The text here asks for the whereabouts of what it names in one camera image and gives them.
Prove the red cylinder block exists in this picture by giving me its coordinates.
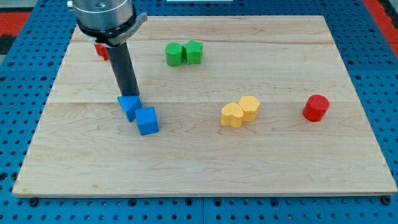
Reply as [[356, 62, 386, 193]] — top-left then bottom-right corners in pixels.
[[302, 95, 330, 122]]

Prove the yellow heart block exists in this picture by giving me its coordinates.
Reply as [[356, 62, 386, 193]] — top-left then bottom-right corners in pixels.
[[220, 102, 244, 128]]

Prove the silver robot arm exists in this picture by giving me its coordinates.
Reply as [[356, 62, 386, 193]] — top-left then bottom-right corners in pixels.
[[67, 0, 147, 48]]

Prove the blue triangle block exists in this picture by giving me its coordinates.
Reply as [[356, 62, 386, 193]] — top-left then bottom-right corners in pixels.
[[118, 96, 142, 123]]

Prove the blue cube block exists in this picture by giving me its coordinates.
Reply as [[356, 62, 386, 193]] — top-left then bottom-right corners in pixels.
[[136, 106, 159, 136]]

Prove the red star block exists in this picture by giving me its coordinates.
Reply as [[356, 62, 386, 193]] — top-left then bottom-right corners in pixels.
[[94, 44, 109, 61]]

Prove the green star block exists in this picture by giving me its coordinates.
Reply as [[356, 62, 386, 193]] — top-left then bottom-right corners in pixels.
[[182, 40, 203, 65]]

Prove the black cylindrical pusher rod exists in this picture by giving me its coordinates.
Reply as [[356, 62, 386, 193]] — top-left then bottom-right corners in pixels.
[[106, 43, 140, 96]]

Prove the wooden board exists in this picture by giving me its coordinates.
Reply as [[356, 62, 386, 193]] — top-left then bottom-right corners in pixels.
[[13, 16, 397, 198]]

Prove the green cylinder block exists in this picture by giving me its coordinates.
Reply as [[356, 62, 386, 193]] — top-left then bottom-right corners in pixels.
[[165, 42, 183, 67]]

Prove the yellow hexagon block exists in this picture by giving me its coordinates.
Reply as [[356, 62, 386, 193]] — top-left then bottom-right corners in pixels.
[[238, 95, 260, 122]]

